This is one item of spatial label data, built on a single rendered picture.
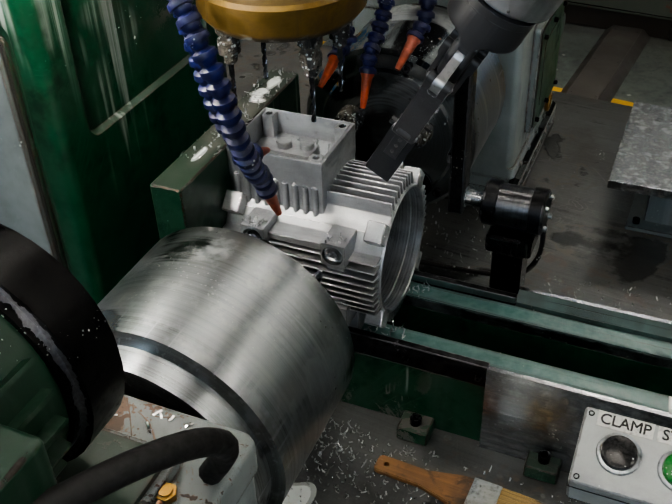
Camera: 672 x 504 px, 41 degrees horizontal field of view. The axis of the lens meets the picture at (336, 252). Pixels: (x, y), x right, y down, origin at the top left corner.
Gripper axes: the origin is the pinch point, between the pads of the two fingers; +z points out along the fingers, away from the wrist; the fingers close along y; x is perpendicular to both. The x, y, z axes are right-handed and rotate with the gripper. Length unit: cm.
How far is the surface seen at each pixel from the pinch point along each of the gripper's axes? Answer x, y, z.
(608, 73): 46, -269, 103
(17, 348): -10, 49, -9
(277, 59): -35, -89, 64
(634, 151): 30, -56, 14
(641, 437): 31.7, 18.1, -4.3
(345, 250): 2.2, 3.2, 12.6
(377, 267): 6.2, 1.5, 13.4
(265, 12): -17.6, 2.9, -6.0
